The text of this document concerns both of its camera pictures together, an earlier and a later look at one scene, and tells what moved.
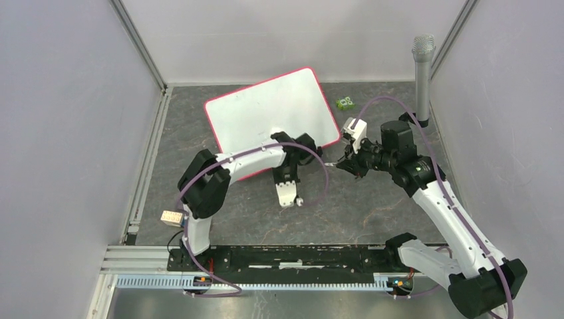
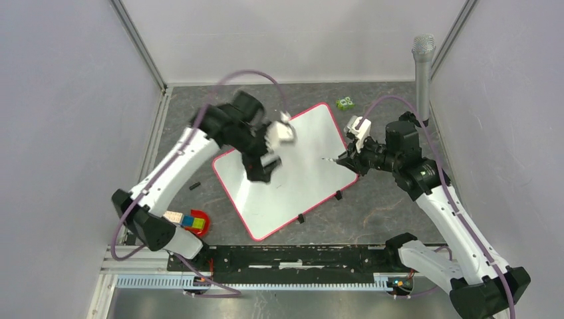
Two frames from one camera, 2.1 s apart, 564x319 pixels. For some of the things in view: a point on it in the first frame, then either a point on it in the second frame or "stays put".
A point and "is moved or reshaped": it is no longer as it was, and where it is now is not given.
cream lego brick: (171, 218) stays put
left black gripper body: (282, 175) -> (253, 147)
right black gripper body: (367, 157) stays put
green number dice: (345, 104) stays put
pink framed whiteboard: (294, 103) is moved or reshaped
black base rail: (285, 261) stays put
